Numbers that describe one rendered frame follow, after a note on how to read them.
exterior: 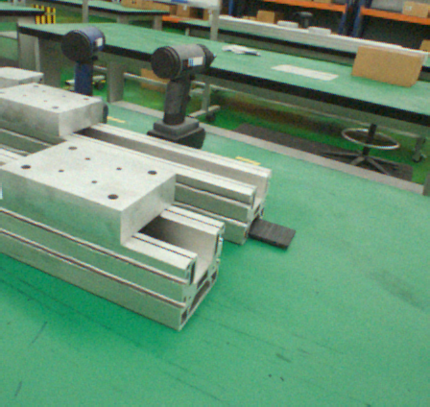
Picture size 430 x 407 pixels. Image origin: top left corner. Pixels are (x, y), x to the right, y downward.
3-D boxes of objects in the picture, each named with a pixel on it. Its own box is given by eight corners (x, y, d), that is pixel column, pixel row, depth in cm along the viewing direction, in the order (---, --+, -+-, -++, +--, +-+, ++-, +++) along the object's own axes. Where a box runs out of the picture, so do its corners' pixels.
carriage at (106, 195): (4, 220, 47) (-3, 166, 44) (70, 186, 56) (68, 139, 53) (120, 268, 42) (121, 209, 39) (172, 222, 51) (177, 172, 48)
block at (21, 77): (-23, 116, 93) (-29, 74, 89) (11, 105, 103) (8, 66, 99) (14, 124, 91) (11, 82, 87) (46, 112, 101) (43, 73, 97)
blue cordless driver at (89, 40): (59, 136, 88) (54, 28, 78) (85, 111, 106) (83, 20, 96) (94, 140, 88) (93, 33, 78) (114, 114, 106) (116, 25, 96)
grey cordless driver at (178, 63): (140, 154, 85) (145, 42, 75) (192, 132, 100) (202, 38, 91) (170, 164, 81) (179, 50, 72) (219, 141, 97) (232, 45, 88)
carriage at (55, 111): (-12, 131, 71) (-17, 91, 68) (35, 117, 80) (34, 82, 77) (59, 154, 66) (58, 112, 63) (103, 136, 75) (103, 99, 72)
